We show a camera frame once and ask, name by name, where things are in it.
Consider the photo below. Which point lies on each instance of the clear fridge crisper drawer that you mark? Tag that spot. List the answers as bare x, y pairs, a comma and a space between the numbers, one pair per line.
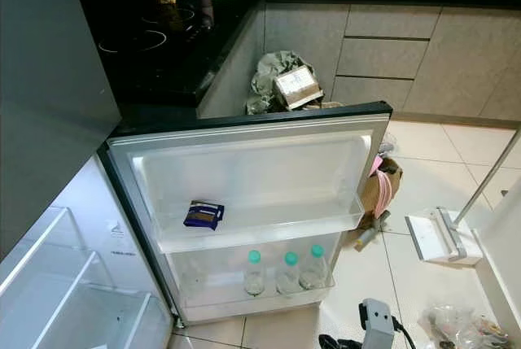
98, 316

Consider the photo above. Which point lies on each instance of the green capped clear bottle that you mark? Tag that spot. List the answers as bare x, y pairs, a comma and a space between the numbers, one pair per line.
288, 276
313, 269
255, 277

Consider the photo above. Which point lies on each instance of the black induction hob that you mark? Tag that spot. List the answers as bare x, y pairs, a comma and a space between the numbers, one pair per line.
146, 36

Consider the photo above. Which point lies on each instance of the black kitchen countertop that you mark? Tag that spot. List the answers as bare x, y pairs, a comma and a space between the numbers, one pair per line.
155, 72

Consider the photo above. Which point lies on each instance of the grey kitchen cabinet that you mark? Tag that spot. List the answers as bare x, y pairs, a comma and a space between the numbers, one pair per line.
391, 56

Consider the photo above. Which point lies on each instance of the brown paper bag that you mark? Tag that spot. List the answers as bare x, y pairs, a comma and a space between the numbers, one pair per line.
389, 190

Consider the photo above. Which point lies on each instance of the blue chocolate packet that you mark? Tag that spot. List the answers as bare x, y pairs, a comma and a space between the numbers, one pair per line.
203, 215

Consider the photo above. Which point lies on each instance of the open fridge door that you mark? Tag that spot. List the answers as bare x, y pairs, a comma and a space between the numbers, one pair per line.
260, 174

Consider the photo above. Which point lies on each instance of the white fridge compartment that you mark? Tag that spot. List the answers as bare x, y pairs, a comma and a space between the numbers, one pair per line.
89, 235

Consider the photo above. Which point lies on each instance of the pink plastic item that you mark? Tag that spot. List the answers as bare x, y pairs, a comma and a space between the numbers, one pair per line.
376, 166

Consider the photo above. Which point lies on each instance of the white panel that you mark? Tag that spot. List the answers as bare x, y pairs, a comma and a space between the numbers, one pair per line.
501, 276

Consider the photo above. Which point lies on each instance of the cardboard box white label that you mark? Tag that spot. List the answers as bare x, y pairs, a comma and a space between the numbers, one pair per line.
299, 87

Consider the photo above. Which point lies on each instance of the grey freezer door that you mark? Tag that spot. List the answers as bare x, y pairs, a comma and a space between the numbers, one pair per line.
49, 105

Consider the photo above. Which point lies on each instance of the clear plastic bag with items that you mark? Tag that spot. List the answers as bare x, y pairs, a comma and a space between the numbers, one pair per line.
464, 329

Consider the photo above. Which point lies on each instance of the crumpled grey green bag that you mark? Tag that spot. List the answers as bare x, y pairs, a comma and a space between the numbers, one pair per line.
264, 80

